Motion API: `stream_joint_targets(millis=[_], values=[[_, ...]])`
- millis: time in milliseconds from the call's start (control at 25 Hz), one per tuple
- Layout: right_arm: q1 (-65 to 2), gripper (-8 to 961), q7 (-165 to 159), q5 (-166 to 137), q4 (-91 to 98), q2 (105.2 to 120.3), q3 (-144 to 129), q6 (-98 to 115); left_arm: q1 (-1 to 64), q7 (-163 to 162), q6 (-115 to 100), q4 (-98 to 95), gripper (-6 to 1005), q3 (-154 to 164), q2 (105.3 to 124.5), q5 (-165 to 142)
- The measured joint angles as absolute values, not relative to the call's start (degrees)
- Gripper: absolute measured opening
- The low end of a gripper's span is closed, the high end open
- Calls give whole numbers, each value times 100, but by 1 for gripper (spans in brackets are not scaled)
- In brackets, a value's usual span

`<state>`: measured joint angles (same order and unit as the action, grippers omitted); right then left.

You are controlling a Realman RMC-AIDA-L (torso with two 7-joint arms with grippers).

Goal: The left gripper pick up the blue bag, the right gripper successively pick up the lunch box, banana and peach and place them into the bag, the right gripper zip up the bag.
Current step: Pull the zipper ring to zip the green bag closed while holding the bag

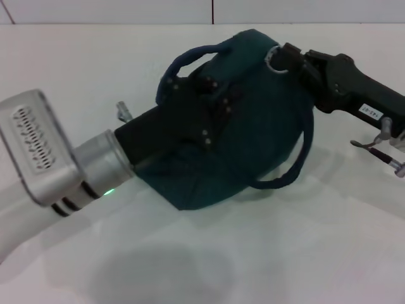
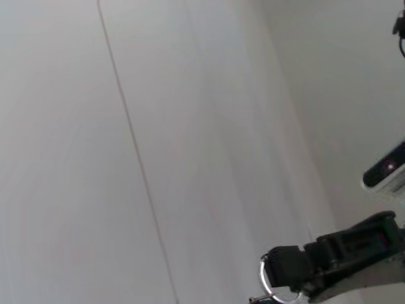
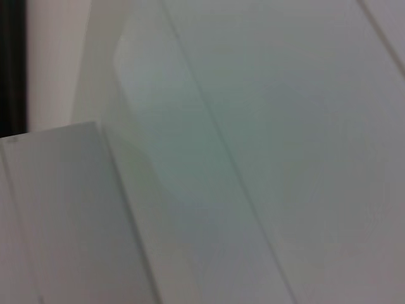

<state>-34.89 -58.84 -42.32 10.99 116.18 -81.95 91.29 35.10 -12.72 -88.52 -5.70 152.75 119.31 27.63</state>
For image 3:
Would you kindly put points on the white board panel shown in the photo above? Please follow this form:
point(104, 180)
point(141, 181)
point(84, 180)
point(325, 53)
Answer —
point(63, 221)

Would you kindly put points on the dark window opening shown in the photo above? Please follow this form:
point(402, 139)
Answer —
point(11, 63)

